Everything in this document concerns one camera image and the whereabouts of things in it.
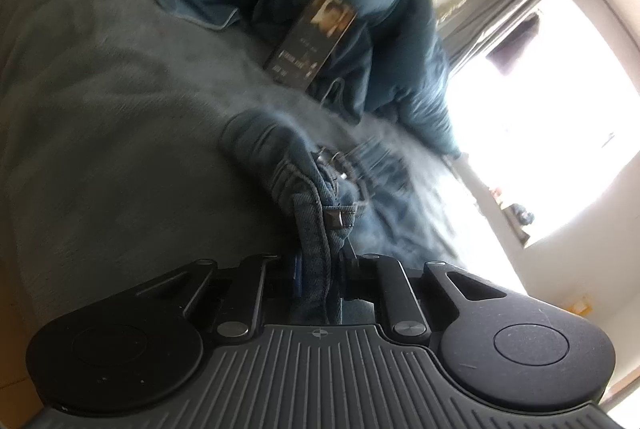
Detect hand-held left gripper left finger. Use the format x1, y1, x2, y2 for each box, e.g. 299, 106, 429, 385
134, 253, 304, 340

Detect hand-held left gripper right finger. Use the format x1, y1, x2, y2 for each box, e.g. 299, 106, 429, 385
340, 251, 508, 345

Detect blue jeans with leather patch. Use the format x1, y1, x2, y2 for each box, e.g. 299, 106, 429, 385
220, 108, 466, 326

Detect small dark windowsill object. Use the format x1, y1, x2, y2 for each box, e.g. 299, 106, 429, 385
502, 201, 536, 230

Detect bright window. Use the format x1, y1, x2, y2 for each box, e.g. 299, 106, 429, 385
447, 0, 640, 250

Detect dark printed book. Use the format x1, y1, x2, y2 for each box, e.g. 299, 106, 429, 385
262, 0, 358, 92

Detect dark hanging cloth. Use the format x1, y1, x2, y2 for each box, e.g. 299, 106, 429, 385
487, 11, 543, 74

